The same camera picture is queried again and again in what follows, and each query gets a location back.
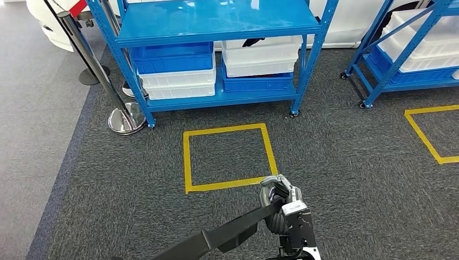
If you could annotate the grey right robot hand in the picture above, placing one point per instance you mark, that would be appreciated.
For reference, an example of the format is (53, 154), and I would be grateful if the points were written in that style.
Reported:
(287, 192)

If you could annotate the black plastic plate part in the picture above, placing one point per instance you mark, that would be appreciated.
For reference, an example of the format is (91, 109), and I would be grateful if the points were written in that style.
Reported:
(222, 233)

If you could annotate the small black plastic part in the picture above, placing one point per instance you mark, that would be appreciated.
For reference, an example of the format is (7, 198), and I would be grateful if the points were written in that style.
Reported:
(252, 42)

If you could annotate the blue shelf rack with casters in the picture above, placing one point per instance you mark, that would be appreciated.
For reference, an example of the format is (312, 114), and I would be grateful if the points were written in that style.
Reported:
(412, 86)

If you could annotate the blue metal shelf rack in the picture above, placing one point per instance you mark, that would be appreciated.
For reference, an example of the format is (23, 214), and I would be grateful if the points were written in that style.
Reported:
(215, 18)

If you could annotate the blue plastic crate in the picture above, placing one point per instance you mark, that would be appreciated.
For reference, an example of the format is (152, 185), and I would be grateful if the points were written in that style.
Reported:
(423, 76)
(258, 84)
(172, 62)

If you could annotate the black caster wheel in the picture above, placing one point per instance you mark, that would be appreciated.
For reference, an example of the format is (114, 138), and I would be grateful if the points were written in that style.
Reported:
(344, 75)
(362, 105)

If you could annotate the white plastic crate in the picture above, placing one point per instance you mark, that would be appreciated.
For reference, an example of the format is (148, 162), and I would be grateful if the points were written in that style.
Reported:
(179, 93)
(261, 54)
(423, 50)
(261, 70)
(179, 79)

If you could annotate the white car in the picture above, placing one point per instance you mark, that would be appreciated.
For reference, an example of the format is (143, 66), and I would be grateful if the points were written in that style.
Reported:
(340, 25)

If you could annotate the stanchion with chrome base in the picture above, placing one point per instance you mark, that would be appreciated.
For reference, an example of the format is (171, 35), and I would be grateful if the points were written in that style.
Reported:
(125, 120)

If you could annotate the stanchion with belt cassette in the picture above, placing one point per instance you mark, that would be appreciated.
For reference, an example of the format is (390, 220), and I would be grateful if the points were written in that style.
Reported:
(126, 89)

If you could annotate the thin black stanchion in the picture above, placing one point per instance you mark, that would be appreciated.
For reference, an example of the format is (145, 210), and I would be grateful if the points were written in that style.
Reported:
(94, 76)

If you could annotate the short red barrier belt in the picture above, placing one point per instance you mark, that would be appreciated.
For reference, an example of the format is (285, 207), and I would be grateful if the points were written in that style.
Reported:
(79, 8)

